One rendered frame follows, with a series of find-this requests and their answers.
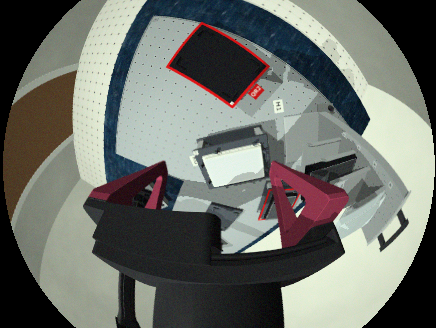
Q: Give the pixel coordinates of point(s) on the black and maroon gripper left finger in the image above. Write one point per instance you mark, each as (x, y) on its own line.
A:
(122, 190)

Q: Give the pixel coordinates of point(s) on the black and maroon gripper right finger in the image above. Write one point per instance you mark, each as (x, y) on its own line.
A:
(323, 202)

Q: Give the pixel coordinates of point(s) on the grey shelf rack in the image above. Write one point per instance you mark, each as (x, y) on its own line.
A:
(313, 131)

